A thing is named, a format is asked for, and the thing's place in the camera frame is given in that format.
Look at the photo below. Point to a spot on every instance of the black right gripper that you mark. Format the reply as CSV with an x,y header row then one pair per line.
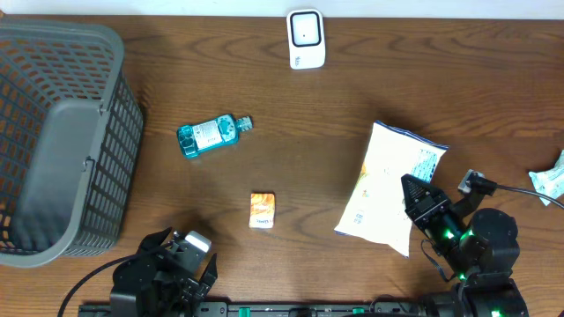
x,y
422,211

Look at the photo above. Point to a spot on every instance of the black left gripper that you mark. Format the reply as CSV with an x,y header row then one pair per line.
x,y
197,287

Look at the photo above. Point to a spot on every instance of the orange snack bag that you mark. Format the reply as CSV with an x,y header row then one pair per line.
x,y
375,211

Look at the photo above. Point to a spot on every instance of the small orange box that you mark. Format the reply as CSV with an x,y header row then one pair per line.
x,y
262,210

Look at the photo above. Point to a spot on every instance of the teal mouthwash bottle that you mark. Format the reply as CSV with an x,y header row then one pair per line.
x,y
221,131

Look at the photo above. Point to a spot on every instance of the teal wet wipes pack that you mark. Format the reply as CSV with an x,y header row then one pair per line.
x,y
549,184

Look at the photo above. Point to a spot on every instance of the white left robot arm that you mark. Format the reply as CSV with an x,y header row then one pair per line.
x,y
130,278

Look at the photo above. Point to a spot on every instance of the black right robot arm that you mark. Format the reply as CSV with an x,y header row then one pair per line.
x,y
478,244

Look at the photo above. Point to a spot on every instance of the white barcode scanner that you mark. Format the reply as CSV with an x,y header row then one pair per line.
x,y
306,40

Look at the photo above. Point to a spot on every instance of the grey plastic basket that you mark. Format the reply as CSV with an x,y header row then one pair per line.
x,y
70,133

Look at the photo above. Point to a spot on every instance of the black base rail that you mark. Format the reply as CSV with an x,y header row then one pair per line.
x,y
223,309

